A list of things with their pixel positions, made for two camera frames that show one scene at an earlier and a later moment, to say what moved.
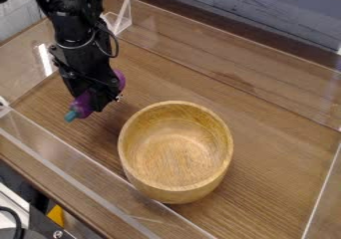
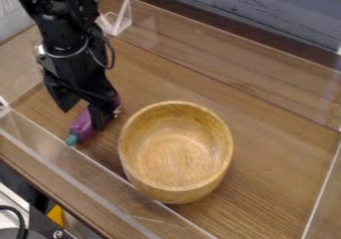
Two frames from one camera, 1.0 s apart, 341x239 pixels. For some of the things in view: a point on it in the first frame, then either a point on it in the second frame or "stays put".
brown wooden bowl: [175, 150] stays put
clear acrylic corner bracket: [119, 22] stays put
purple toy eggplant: [80, 107] to [82, 129]
